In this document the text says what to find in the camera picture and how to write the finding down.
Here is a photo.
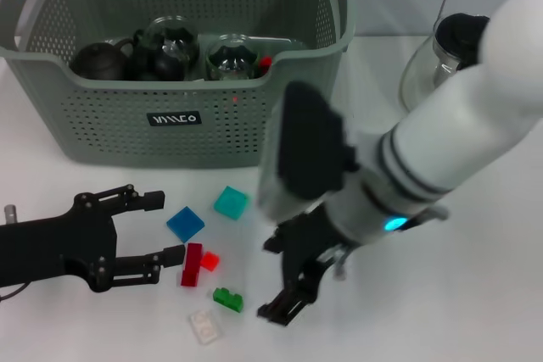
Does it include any dark clay teapot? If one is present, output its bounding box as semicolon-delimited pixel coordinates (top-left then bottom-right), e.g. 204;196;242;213
69;42;128;82

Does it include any glass teapot with black handle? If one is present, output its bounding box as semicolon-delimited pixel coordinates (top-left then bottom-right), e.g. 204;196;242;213
399;14;491;113

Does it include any green toy block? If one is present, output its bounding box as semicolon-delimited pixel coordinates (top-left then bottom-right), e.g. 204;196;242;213
211;287;245;313

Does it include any white toy block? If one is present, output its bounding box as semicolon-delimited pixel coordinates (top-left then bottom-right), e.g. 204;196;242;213
188;309;224;344

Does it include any right gripper cable silver plug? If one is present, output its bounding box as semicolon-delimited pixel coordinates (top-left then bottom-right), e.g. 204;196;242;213
333;204;450;283

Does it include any blue square toy block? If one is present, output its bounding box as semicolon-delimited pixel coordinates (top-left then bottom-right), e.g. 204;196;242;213
165;205;205;243

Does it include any dark red long toy block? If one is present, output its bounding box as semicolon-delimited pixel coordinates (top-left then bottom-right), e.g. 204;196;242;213
181;242;204;287

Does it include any teal square toy block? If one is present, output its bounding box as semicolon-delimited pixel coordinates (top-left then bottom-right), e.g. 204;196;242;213
212;185;249;221

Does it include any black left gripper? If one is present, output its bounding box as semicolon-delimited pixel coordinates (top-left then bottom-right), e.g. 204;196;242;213
0;183;188;294

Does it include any grey-green perforated storage bin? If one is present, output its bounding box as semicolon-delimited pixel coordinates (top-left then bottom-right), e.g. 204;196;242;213
0;0;356;168

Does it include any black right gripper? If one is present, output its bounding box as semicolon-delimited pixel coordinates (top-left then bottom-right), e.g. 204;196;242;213
256;203;354;328

